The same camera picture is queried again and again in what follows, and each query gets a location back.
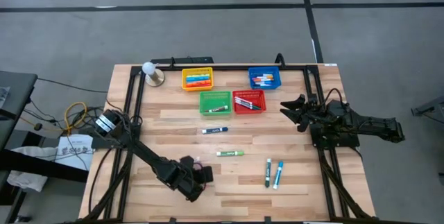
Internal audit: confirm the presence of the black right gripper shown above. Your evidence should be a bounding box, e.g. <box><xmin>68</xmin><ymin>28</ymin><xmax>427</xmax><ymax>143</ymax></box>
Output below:
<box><xmin>280</xmin><ymin>94</ymin><xmax>329</xmax><ymax>132</ymax></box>

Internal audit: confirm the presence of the dark green Expo marker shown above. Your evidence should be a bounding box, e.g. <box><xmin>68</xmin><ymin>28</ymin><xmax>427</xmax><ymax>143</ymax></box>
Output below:
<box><xmin>264</xmin><ymin>157</ymin><xmax>272</xmax><ymax>189</ymax></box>

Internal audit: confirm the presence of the thin green cap marker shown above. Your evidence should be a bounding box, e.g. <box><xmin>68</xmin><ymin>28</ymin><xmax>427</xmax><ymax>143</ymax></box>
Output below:
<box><xmin>235</xmin><ymin>101</ymin><xmax>262</xmax><ymax>111</ymax></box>

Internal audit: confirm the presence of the black floor cable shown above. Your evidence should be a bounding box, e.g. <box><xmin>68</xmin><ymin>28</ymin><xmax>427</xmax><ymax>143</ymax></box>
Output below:
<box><xmin>36</xmin><ymin>77</ymin><xmax>109</xmax><ymax>95</ymax></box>

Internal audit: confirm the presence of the green plastic basket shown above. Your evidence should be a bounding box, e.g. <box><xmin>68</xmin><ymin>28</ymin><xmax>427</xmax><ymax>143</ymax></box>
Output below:
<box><xmin>198</xmin><ymin>90</ymin><xmax>232</xmax><ymax>117</ymax></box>

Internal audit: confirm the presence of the black desk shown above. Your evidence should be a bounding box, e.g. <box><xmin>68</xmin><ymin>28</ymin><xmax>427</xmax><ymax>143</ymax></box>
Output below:
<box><xmin>0</xmin><ymin>70</ymin><xmax>38</xmax><ymax>150</ymax></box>

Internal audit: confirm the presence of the yellow cable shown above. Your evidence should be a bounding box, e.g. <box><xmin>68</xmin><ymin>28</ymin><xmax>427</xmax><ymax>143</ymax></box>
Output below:
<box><xmin>64</xmin><ymin>101</ymin><xmax>88</xmax><ymax>135</ymax></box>

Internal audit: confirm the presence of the blue Expo marker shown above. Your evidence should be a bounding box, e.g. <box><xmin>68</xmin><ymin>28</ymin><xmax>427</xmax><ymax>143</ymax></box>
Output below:
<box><xmin>202</xmin><ymin>126</ymin><xmax>229</xmax><ymax>135</ymax></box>

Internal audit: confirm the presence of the red plastic basket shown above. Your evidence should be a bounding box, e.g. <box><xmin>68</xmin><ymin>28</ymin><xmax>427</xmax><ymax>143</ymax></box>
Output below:
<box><xmin>232</xmin><ymin>89</ymin><xmax>267</xmax><ymax>115</ymax></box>

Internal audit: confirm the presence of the light green Expo marker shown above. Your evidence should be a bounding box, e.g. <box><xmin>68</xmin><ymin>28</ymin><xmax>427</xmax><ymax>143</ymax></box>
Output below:
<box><xmin>216</xmin><ymin>150</ymin><xmax>245</xmax><ymax>157</ymax></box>

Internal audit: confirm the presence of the yellow plastic basket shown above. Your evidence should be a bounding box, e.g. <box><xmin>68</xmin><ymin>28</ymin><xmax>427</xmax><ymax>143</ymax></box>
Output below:
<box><xmin>181</xmin><ymin>67</ymin><xmax>214</xmax><ymax>92</ymax></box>

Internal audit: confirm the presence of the white bulb brass lamp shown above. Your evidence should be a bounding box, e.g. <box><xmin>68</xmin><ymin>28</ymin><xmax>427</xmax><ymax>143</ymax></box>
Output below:
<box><xmin>142</xmin><ymin>61</ymin><xmax>166</xmax><ymax>88</ymax></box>

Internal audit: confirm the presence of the grey metal stand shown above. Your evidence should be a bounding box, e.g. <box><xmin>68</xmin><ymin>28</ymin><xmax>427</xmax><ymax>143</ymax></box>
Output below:
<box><xmin>411</xmin><ymin>94</ymin><xmax>444</xmax><ymax>125</ymax></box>

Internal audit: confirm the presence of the white cloth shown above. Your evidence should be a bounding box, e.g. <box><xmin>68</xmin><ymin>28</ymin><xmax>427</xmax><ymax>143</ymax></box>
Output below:
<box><xmin>6</xmin><ymin>146</ymin><xmax>58</xmax><ymax>193</ymax></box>

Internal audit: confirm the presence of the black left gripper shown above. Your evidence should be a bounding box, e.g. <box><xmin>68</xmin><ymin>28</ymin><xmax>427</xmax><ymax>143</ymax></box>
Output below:
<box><xmin>179</xmin><ymin>155</ymin><xmax>214</xmax><ymax>203</ymax></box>

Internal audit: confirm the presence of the white printed paper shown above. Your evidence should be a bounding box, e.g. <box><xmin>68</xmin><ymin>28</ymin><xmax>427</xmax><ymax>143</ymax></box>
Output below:
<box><xmin>56</xmin><ymin>134</ymin><xmax>95</xmax><ymax>171</ymax></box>

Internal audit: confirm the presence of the blue plastic basket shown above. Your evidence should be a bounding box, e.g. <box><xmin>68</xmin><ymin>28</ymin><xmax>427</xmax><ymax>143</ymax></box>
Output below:
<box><xmin>248</xmin><ymin>65</ymin><xmax>282</xmax><ymax>90</ymax></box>

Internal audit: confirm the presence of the black diagonal frame strut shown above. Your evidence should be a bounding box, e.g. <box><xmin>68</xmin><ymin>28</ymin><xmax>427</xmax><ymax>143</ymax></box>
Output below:
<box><xmin>81</xmin><ymin>147</ymin><xmax>135</xmax><ymax>222</ymax></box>
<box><xmin>318</xmin><ymin>149</ymin><xmax>375</xmax><ymax>220</ymax></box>

